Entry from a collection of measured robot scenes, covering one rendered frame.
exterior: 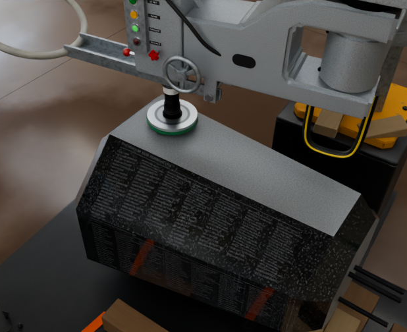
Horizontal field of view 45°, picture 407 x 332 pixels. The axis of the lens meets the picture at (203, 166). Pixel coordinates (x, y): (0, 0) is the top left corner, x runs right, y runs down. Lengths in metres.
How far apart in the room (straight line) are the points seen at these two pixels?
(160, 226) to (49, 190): 1.32
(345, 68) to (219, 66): 0.43
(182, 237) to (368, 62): 0.92
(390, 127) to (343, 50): 0.86
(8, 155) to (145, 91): 1.10
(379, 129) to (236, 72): 0.88
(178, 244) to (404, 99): 1.37
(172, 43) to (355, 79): 0.63
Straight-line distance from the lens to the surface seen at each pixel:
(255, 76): 1.72
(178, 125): 2.04
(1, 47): 2.10
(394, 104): 2.61
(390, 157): 2.35
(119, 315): 2.41
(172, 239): 1.95
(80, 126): 3.58
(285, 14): 1.58
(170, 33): 1.76
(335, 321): 2.35
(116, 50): 2.14
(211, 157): 1.98
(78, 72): 4.13
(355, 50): 1.59
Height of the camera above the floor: 2.21
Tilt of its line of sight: 44 degrees down
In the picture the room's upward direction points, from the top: 2 degrees clockwise
